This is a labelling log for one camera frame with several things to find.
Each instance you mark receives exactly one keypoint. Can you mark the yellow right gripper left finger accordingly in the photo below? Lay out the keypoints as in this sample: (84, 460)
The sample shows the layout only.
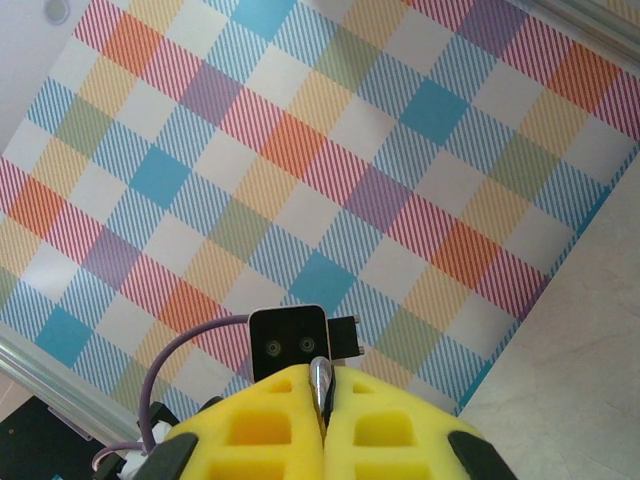
(250, 430)

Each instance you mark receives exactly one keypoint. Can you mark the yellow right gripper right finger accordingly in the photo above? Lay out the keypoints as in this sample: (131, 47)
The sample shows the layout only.
(400, 435)

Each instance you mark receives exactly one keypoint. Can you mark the black padlock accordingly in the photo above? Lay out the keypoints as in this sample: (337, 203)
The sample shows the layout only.
(320, 375)

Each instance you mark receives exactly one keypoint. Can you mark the grey round ceiling fixture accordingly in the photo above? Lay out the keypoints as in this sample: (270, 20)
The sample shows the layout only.
(56, 10)

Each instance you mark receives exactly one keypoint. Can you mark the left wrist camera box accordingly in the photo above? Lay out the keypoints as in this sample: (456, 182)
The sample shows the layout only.
(287, 345)

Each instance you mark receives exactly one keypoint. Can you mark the aluminium frame post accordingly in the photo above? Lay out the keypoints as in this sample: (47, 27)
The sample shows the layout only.
(600, 25)
(60, 380)

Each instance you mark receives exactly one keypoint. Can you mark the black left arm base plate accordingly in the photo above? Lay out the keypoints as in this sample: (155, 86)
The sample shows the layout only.
(35, 440)

